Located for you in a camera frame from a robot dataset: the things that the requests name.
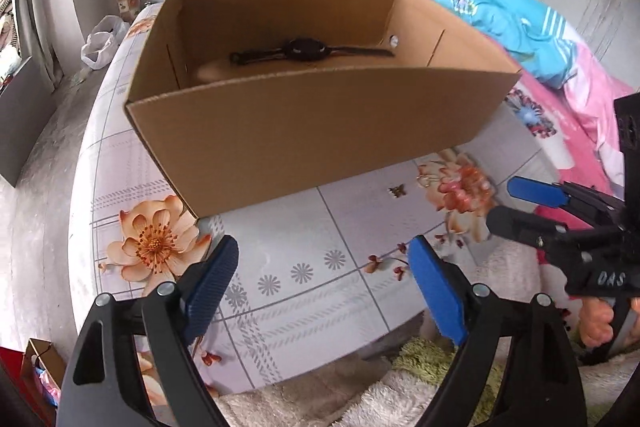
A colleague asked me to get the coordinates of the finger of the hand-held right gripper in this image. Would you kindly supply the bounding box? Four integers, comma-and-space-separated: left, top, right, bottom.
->
486, 205, 626, 253
507, 176, 626, 218

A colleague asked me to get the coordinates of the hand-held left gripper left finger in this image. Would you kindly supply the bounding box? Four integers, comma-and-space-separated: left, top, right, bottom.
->
55, 234, 241, 427

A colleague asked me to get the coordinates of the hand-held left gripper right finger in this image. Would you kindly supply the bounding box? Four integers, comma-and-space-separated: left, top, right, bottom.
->
407, 234, 588, 427

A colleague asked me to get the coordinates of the brown cardboard box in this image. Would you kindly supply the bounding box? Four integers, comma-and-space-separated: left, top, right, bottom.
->
124, 0, 523, 219

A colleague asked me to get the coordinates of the black wrist watch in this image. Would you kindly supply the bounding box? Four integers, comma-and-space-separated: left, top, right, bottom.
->
230, 37, 396, 66

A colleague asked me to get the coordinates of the person's right hand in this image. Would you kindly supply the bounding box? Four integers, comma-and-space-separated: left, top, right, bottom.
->
577, 297, 623, 350

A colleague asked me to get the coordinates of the white fluffy rug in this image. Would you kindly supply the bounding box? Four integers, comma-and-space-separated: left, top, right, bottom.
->
215, 232, 640, 427

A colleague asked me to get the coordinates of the green plush mat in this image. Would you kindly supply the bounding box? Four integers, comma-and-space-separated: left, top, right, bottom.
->
392, 338, 506, 403

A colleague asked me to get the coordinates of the floral bed sheet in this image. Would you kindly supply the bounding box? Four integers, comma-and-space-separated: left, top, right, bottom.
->
67, 2, 551, 398

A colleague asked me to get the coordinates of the pink floral blanket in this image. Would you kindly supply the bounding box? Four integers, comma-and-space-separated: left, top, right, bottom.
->
310, 0, 632, 228

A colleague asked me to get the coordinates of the small open cardboard box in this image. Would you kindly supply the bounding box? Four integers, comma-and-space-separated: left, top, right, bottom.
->
20, 338, 68, 423

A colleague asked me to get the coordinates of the red box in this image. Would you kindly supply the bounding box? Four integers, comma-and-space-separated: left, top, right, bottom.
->
0, 346, 31, 408

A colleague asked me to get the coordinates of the dark grey board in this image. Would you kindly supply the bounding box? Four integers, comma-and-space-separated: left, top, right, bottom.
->
0, 57, 48, 188

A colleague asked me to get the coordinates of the white plastic bag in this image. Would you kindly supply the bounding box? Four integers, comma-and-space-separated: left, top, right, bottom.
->
81, 14, 131, 70

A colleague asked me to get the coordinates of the grey curtain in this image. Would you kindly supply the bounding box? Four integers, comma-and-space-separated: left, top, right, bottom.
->
15, 0, 68, 92

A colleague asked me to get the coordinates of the window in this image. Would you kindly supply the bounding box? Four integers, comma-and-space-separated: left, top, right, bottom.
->
0, 0, 26, 92

